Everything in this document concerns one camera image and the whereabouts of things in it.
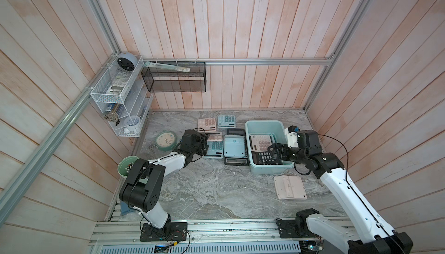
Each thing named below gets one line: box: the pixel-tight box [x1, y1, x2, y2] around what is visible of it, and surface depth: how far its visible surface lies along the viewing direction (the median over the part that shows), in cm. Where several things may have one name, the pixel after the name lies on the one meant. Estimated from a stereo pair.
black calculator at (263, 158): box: [252, 151, 283, 165], surface depth 92 cm
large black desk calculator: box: [224, 128, 249, 166], surface depth 95 cm
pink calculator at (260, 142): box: [248, 133, 273, 152], surface depth 101 cm
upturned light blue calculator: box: [223, 134, 246, 158], surface depth 100 cm
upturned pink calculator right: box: [273, 175, 308, 201], surface depth 85 cm
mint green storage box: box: [245, 120, 295, 175], surface depth 97 cm
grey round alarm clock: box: [117, 52, 138, 72], surface depth 84 cm
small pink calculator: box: [197, 117, 217, 133], surface depth 113 cm
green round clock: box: [155, 130, 178, 151], surface depth 103 cm
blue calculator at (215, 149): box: [203, 140, 224, 159], surface depth 100 cm
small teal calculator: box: [217, 114, 236, 129], surface depth 113 cm
